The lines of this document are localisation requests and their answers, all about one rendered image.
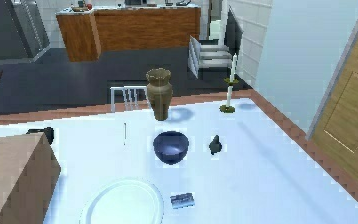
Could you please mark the grey fridge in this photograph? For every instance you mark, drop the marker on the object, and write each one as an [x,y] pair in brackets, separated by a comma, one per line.
[18,28]

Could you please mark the wooden kitchen counter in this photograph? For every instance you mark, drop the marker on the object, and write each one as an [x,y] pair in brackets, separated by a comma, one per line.
[130,30]

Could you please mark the red apple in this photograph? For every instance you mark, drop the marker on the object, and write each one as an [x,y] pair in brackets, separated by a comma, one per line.
[89,6]

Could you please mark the small dark pepper shaker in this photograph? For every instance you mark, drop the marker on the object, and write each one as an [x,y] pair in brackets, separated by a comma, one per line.
[215,145]

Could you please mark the short white candle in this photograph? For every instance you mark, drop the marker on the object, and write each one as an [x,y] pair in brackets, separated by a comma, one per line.
[228,98]

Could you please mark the tan cardboard box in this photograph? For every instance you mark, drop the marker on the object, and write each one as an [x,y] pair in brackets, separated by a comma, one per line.
[15,176]

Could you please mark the brown ceramic vase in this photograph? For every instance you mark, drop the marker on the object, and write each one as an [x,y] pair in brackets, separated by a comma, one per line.
[159,92]

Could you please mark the white table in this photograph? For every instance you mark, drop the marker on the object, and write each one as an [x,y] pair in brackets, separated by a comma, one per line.
[200,166]

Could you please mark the dark blue bowl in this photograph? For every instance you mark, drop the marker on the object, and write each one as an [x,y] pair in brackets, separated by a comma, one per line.
[170,147]

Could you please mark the small black object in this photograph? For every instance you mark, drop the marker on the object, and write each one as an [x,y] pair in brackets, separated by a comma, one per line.
[43,132]

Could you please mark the white plate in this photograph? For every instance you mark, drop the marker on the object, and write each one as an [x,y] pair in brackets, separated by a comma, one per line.
[123,203]

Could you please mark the tall white candle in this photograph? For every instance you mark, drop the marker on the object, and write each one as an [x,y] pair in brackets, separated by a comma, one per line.
[233,68]

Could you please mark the small grey card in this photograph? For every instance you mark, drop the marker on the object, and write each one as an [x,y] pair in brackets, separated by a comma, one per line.
[182,200]

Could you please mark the wooden room door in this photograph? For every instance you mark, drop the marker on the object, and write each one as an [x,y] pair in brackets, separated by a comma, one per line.
[348,110]

